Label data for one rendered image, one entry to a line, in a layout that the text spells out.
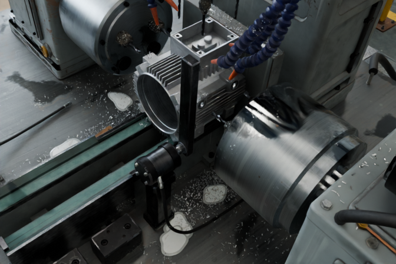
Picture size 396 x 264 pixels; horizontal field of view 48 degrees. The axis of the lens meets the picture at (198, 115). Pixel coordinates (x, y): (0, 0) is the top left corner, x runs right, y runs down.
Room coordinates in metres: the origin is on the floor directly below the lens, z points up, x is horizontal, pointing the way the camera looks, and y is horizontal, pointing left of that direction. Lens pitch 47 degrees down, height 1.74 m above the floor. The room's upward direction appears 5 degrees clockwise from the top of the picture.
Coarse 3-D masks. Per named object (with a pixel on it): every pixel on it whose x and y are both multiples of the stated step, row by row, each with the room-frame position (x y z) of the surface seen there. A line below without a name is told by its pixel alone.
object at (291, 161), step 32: (256, 96) 0.61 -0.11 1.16; (288, 96) 0.62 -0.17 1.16; (256, 128) 0.55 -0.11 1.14; (288, 128) 0.54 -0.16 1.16; (320, 128) 0.54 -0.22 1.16; (352, 128) 0.56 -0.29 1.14; (224, 160) 0.53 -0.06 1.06; (256, 160) 0.50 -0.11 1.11; (288, 160) 0.48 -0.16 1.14; (320, 160) 0.48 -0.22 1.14; (352, 160) 0.53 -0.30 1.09; (256, 192) 0.46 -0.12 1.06; (288, 192) 0.44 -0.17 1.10; (320, 192) 0.46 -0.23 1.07; (288, 224) 0.42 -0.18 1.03
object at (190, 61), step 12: (192, 60) 0.60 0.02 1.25; (192, 72) 0.58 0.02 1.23; (180, 84) 0.60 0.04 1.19; (192, 84) 0.58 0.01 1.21; (180, 96) 0.60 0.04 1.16; (192, 96) 0.58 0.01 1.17; (180, 108) 0.60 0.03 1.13; (192, 108) 0.58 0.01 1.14; (180, 120) 0.60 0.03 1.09; (192, 120) 0.59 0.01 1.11; (180, 132) 0.60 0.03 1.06; (192, 132) 0.59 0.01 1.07; (180, 144) 0.59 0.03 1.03; (192, 144) 0.59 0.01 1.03
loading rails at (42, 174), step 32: (128, 128) 0.72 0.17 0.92; (224, 128) 0.78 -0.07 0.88; (64, 160) 0.60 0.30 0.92; (96, 160) 0.62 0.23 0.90; (128, 160) 0.68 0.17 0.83; (192, 160) 0.70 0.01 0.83; (0, 192) 0.50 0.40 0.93; (32, 192) 0.51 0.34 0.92; (64, 192) 0.56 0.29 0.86; (96, 192) 0.53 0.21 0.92; (128, 192) 0.55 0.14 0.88; (0, 224) 0.45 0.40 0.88; (32, 224) 0.44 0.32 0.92; (64, 224) 0.44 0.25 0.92; (96, 224) 0.49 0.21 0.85; (32, 256) 0.39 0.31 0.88
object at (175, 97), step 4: (140, 64) 0.76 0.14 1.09; (144, 64) 0.76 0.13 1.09; (136, 68) 0.76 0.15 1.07; (140, 68) 0.75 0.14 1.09; (144, 68) 0.75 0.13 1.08; (232, 68) 0.79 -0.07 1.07; (140, 72) 0.75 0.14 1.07; (176, 92) 0.68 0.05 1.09; (172, 96) 0.67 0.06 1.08; (176, 96) 0.67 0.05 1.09; (172, 100) 0.67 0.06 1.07; (176, 100) 0.66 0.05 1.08; (140, 104) 0.76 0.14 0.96; (176, 104) 0.66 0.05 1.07; (140, 108) 0.76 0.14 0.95; (172, 136) 0.67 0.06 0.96; (176, 136) 0.66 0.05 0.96; (176, 140) 0.66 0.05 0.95
